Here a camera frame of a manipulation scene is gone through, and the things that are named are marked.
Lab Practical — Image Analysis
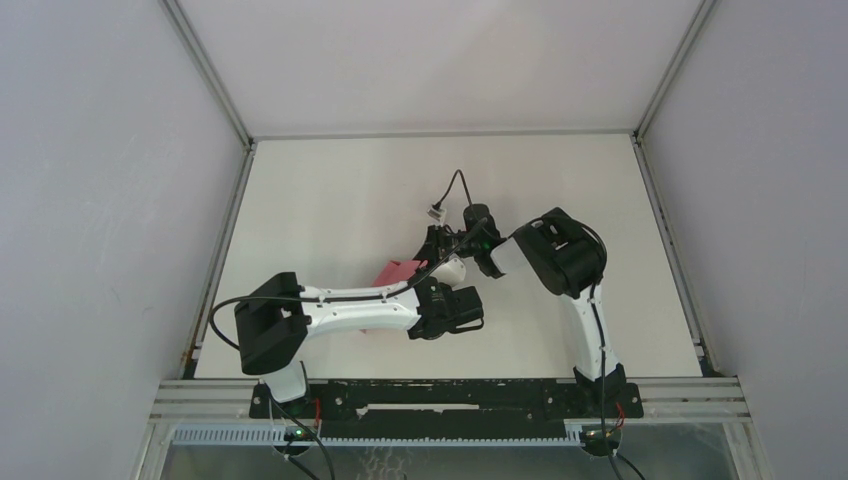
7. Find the pink cardboard box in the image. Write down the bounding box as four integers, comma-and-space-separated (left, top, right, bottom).
359, 260, 427, 333

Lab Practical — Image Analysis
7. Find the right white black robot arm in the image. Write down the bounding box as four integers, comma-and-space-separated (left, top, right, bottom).
413, 203, 627, 416

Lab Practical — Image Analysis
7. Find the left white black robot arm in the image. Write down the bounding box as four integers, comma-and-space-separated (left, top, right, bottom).
234, 272, 484, 417

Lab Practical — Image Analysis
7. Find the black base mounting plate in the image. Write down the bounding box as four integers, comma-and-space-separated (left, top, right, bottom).
248, 378, 645, 439

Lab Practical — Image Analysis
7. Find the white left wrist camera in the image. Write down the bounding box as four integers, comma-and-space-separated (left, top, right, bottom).
433, 256, 467, 287

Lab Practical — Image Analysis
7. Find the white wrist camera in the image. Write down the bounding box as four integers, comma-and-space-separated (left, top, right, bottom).
427, 204, 446, 223
433, 256, 467, 287

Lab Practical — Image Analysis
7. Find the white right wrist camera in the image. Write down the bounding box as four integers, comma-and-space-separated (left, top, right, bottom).
427, 204, 446, 223

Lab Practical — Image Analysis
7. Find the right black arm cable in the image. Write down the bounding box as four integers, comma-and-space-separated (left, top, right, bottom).
433, 169, 608, 432

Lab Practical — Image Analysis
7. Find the white slotted cable duct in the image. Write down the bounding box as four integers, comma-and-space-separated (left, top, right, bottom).
171, 424, 583, 447

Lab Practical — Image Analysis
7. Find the aluminium front frame rail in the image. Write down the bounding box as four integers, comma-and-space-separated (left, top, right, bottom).
150, 377, 751, 423

